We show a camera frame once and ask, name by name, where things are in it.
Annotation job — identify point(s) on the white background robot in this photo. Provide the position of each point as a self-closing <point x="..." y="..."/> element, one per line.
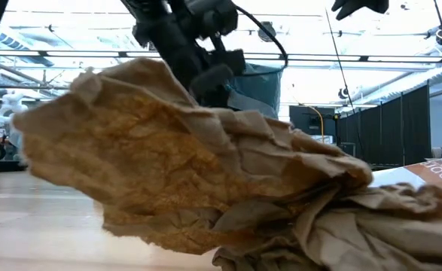
<point x="11" y="107"/>

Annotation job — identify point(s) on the big brown paper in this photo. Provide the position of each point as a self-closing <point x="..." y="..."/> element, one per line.
<point x="149" y="158"/>

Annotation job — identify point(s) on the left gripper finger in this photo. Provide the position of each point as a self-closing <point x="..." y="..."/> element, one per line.
<point x="213" y="90"/>
<point x="226" y="62"/>

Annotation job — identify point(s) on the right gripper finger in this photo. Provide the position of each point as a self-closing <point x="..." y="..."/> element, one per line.
<point x="360" y="5"/>

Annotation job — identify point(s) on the small round black fixture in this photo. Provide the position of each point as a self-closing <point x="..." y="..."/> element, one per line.
<point x="343" y="93"/>

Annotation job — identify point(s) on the black monitor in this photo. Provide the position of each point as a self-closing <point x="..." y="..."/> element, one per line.
<point x="303" y="120"/>

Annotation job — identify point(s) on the blue bin liner bag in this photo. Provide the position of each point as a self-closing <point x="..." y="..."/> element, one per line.
<point x="262" y="86"/>

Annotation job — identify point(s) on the black partition curtain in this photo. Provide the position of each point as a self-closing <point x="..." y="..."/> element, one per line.
<point x="394" y="128"/>

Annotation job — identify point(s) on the white orange-print wrapper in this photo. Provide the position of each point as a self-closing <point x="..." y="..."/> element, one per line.
<point x="431" y="173"/>

